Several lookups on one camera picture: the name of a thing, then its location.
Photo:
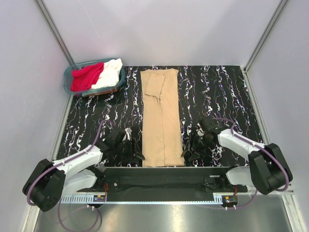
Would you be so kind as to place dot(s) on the aluminium rail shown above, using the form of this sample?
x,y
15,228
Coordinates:
x,y
288,191

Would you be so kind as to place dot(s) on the right aluminium frame post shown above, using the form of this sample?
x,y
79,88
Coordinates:
x,y
270,26

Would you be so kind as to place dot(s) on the white shirt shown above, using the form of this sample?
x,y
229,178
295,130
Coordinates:
x,y
110,75

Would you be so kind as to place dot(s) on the white slotted cable duct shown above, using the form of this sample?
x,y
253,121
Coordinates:
x,y
116,198

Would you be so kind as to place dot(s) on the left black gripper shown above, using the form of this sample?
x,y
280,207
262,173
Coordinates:
x,y
133,154

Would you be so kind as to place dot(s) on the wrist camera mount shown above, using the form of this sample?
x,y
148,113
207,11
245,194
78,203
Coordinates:
x,y
127,136
200,129

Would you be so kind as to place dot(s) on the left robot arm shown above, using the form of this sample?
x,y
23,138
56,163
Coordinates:
x,y
51,181

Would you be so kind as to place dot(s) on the teal laundry basket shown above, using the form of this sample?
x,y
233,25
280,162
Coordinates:
x,y
91,92

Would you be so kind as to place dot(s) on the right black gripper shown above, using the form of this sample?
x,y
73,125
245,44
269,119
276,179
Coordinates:
x,y
199,153

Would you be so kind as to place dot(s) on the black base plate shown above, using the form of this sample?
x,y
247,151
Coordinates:
x,y
169,181

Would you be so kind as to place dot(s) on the red shirt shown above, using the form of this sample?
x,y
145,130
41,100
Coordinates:
x,y
84,78

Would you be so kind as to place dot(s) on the left aluminium frame post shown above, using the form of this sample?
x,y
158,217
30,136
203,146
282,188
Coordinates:
x,y
54,30

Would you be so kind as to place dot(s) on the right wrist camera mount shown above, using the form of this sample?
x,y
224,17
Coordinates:
x,y
200,129

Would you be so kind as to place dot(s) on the aluminium frame post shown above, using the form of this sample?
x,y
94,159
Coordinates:
x,y
54,30
270,26

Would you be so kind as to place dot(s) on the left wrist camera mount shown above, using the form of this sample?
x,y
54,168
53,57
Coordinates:
x,y
127,136

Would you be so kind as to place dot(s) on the tan polo shirt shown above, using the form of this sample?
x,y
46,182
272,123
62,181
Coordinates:
x,y
161,128

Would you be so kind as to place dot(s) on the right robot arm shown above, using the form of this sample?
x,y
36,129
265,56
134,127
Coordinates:
x,y
267,171

